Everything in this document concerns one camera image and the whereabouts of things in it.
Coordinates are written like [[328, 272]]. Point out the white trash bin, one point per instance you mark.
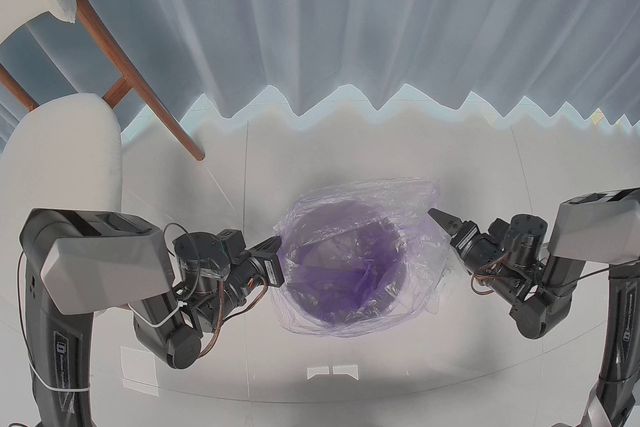
[[320, 317]]

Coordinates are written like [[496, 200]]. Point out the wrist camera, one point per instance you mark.
[[500, 231], [231, 242]]

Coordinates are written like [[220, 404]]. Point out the white wrapper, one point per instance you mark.
[[445, 287]]

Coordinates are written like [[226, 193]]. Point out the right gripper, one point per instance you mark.
[[482, 255]]

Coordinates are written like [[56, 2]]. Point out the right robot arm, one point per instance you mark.
[[590, 230]]

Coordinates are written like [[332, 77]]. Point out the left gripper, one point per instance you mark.
[[245, 290]]

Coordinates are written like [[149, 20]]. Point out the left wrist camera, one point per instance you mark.
[[231, 242]]

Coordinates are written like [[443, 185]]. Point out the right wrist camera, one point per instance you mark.
[[500, 231]]

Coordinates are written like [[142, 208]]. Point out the purple plastic bag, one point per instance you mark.
[[350, 265]]

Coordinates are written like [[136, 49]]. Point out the white cushioned wooden chair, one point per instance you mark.
[[60, 155]]

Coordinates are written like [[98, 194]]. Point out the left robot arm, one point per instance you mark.
[[100, 265]]

